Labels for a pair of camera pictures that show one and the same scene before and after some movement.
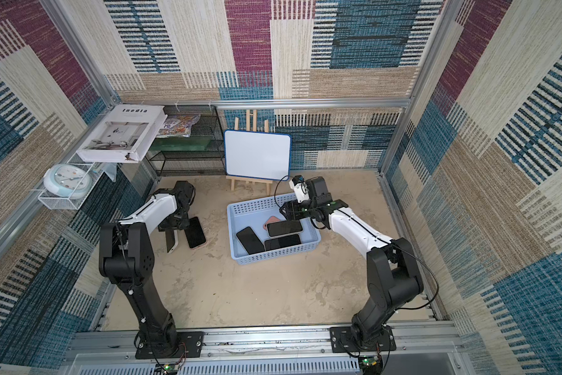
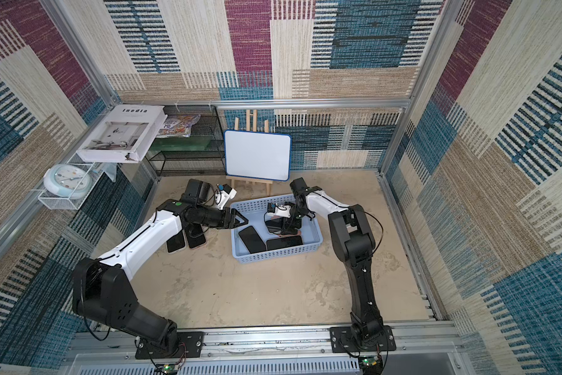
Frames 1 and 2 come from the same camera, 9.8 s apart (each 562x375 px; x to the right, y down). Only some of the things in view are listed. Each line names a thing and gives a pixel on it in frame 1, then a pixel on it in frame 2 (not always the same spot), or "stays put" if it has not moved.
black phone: [194, 233] stays put
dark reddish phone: [285, 227] stays put
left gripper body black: [179, 221] -> [219, 217]
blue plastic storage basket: [255, 213] stays put
